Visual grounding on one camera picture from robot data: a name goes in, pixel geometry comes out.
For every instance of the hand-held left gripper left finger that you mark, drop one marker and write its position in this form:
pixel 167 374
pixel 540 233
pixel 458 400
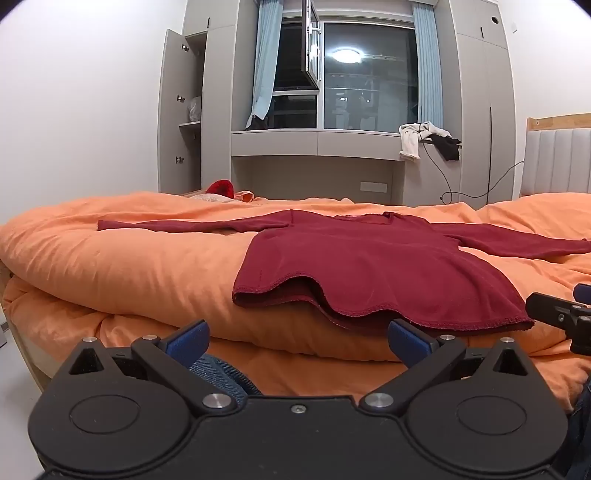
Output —
pixel 187 344

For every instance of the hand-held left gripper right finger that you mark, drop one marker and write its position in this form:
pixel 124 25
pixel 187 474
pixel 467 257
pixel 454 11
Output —
pixel 411 344

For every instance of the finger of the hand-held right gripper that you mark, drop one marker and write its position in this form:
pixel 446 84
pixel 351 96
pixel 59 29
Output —
pixel 561 316
pixel 584 294

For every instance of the dark red long-sleeve shirt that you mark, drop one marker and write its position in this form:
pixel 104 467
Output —
pixel 360 263

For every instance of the orange blanket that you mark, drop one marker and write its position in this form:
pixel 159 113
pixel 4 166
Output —
pixel 138 267

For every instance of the white padded bed headboard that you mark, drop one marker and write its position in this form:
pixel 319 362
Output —
pixel 558 161

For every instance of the beige patterned sheet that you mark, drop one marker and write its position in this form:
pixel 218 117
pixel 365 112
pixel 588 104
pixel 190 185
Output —
pixel 210 197

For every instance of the small orange cloth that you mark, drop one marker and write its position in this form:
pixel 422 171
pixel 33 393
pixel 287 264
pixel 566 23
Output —
pixel 244 196

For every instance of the red plush item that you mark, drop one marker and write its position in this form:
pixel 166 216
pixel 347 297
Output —
pixel 220 188

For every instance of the black cloth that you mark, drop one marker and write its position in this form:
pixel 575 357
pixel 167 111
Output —
pixel 449 146

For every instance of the white cloth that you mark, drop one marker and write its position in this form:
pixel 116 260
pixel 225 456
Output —
pixel 410 143

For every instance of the grey window desk unit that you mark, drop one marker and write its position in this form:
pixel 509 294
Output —
pixel 314 143

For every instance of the grey closed wardrobe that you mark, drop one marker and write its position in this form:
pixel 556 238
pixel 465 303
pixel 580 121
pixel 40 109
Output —
pixel 475 92

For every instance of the dark item on windowsill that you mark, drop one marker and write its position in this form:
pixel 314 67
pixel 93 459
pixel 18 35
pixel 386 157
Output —
pixel 259 122

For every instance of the clear plastic bag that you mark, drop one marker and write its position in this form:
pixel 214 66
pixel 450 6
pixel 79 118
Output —
pixel 194 110

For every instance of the grey wardrobe with open door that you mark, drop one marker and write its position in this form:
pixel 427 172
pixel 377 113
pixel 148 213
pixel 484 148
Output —
pixel 217 92

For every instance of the window with open sash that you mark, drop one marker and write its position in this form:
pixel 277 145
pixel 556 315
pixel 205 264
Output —
pixel 369 92

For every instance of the light blue curtain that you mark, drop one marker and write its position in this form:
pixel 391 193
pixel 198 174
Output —
pixel 265 60
pixel 429 69

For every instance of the white wall outlet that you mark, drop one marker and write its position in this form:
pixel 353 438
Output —
pixel 374 187

